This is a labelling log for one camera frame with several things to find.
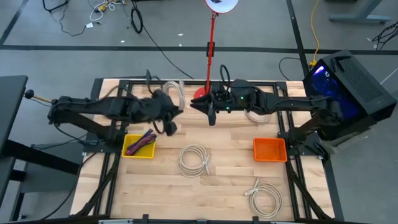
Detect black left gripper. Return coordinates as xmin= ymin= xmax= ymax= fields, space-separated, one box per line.
xmin=147 ymin=89 xmax=184 ymax=138

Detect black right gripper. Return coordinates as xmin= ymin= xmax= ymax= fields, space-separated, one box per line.
xmin=190 ymin=80 xmax=241 ymax=127

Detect purple black braided cable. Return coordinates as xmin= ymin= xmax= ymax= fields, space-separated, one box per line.
xmin=126 ymin=135 xmax=157 ymax=156

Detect beige usb cable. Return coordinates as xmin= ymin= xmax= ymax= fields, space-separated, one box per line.
xmin=244 ymin=109 xmax=272 ymax=125
xmin=244 ymin=177 xmax=284 ymax=219
xmin=162 ymin=80 xmax=187 ymax=112
xmin=177 ymin=143 xmax=211 ymax=179

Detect yellow plastic basket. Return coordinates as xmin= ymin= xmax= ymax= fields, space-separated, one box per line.
xmin=121 ymin=133 xmax=156 ymax=159

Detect red desk lamp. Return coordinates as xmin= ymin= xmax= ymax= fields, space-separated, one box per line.
xmin=192 ymin=0 xmax=240 ymax=100

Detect orange plastic basket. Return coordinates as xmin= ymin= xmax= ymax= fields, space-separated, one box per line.
xmin=252 ymin=137 xmax=288 ymax=163

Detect black knob yellow rod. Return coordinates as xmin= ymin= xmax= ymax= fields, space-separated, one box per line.
xmin=24 ymin=89 xmax=52 ymax=103

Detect black computer tower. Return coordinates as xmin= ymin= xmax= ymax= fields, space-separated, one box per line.
xmin=302 ymin=49 xmax=397 ymax=142

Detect black side table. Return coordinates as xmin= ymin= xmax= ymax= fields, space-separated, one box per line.
xmin=0 ymin=75 xmax=81 ymax=218

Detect wooden desk grey legs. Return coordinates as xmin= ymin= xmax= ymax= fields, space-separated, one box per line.
xmin=328 ymin=0 xmax=392 ymax=25

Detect black aluminium rig frame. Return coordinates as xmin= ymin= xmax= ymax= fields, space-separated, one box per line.
xmin=70 ymin=77 xmax=336 ymax=224

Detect black coiled floor cable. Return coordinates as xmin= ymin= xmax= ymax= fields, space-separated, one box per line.
xmin=130 ymin=6 xmax=144 ymax=34

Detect white floor cable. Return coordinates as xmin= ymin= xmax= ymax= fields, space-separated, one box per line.
xmin=90 ymin=0 xmax=116 ymax=22

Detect yellow extension cord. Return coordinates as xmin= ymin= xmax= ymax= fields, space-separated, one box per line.
xmin=309 ymin=0 xmax=321 ymax=68

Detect black tangled floor cables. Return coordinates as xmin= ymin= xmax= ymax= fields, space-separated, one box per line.
xmin=371 ymin=21 xmax=398 ymax=50

